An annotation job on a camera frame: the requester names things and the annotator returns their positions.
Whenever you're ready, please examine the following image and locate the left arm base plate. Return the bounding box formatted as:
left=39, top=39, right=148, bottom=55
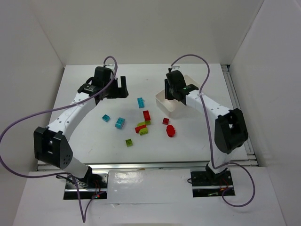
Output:
left=56, top=173, right=109, bottom=200

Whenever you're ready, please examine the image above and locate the green red curved lego stack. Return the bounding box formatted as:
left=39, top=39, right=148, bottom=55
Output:
left=135, top=125, right=148, bottom=136

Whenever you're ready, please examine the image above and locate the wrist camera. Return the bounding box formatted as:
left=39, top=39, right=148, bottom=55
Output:
left=168, top=66, right=180, bottom=73
left=103, top=63, right=118, bottom=76

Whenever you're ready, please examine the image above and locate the long red lego brick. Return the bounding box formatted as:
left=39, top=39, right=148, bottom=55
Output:
left=143, top=110, right=151, bottom=121

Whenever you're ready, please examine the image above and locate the long teal lego brick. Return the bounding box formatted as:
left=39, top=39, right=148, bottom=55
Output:
left=137, top=97, right=145, bottom=109

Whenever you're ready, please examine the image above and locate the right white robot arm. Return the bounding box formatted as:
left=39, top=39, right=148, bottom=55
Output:
left=165, top=68, right=249, bottom=181

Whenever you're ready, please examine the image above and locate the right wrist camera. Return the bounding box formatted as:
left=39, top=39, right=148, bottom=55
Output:
left=168, top=66, right=180, bottom=73

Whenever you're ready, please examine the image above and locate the small teal lego brick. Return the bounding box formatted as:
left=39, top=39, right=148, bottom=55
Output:
left=102, top=114, right=110, bottom=122

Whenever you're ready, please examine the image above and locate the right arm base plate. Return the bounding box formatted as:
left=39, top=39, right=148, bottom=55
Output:
left=187, top=170, right=235, bottom=198

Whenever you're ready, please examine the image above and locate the long green lego brick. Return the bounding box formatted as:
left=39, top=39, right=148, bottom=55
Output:
left=137, top=121, right=151, bottom=127

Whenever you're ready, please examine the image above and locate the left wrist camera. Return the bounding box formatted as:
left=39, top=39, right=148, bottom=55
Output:
left=103, top=63, right=118, bottom=76

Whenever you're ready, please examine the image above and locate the white divided container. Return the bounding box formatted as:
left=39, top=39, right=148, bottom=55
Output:
left=154, top=74, right=202, bottom=118

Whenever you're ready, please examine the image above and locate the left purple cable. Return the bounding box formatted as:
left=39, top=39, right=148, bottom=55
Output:
left=0, top=56, right=118, bottom=223

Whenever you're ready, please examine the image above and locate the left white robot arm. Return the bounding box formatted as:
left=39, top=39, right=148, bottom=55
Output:
left=33, top=66, right=128, bottom=187

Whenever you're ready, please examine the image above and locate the curved teal lego brick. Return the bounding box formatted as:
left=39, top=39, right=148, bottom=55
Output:
left=115, top=117, right=125, bottom=129

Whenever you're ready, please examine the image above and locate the front aluminium rail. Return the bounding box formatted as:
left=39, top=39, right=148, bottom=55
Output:
left=37, top=160, right=258, bottom=171

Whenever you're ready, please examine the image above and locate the small green lego brick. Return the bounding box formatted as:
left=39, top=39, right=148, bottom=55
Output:
left=125, top=139, right=133, bottom=147

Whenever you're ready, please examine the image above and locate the small red square lego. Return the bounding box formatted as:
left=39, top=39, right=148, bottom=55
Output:
left=162, top=118, right=169, bottom=125

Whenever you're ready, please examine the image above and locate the red round lego piece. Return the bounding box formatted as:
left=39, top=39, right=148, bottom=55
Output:
left=166, top=125, right=176, bottom=137

